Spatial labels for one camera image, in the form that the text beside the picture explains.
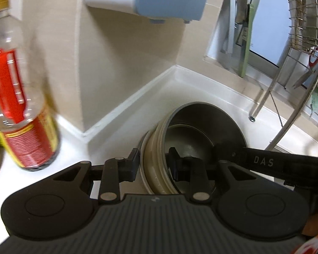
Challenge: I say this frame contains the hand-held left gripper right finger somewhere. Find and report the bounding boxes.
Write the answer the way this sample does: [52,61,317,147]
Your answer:
[168,147,257,205]

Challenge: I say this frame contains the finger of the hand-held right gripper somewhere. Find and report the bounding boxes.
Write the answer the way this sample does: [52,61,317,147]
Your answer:
[213,143,251,170]

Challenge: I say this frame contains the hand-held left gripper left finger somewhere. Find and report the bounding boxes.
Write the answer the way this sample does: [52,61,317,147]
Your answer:
[52,148,140,205]

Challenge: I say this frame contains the cream plastic bowl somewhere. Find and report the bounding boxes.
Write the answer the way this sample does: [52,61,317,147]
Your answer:
[140,123,182,194]

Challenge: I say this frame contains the round stainless steel container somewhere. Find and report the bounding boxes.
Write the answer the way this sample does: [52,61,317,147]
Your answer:
[164,102,248,194]

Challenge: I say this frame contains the green cutting board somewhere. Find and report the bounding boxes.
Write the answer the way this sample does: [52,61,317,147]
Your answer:
[238,5,255,78]

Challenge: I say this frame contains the grey cutting board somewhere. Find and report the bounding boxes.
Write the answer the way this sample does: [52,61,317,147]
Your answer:
[220,0,239,56]

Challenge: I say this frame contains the metal dish rack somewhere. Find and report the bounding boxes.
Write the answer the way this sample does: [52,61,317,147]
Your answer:
[248,0,318,151]

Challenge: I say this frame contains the window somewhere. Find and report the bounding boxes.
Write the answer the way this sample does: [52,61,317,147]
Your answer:
[204,0,292,85]

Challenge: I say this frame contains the red handled scissors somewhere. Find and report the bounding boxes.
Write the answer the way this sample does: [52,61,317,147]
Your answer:
[293,55,318,89]

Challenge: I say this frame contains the red handled sauce bottle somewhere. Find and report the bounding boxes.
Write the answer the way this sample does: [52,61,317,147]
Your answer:
[0,0,61,172]

